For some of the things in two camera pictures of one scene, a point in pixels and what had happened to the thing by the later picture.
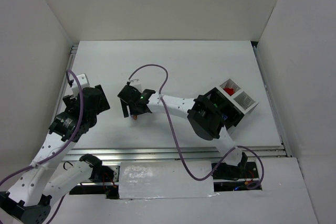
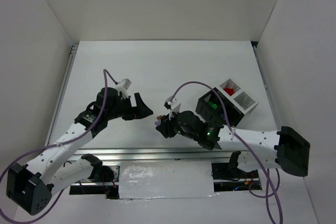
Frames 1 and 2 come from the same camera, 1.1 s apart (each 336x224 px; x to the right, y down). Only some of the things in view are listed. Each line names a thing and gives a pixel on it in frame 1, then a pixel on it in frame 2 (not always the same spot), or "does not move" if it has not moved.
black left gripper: x=102 y=99 → x=134 y=107
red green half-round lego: x=230 y=91 does not move
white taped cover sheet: x=142 y=180 does not move
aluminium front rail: x=174 y=155 does not move
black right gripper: x=128 y=100 → x=168 y=125
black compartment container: x=233 y=103 does not move
